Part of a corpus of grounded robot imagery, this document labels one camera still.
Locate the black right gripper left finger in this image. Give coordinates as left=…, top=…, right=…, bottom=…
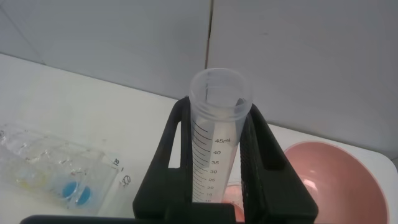
left=132, top=96, right=193, bottom=224

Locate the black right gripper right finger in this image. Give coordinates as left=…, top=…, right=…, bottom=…
left=239, top=98, right=320, bottom=224

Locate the test tube with red pigment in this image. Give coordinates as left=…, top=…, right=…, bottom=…
left=188, top=67, right=253, bottom=203

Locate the clear plastic test tube rack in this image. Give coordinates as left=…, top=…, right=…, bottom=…
left=0, top=124, right=124, bottom=215

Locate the pink bowl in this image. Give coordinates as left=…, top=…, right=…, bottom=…
left=283, top=140, right=391, bottom=224

